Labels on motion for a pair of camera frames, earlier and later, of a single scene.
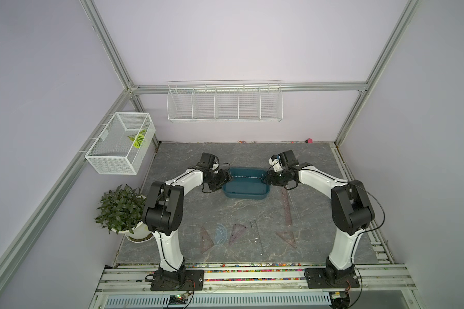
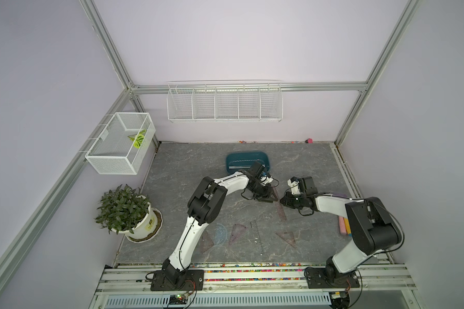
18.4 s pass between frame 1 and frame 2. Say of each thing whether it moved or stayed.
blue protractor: stayed
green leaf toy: stayed
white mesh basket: stayed
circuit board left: stayed
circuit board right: stayed
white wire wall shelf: stayed
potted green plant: stayed
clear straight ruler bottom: stayed
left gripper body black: moved
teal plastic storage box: moved
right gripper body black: moved
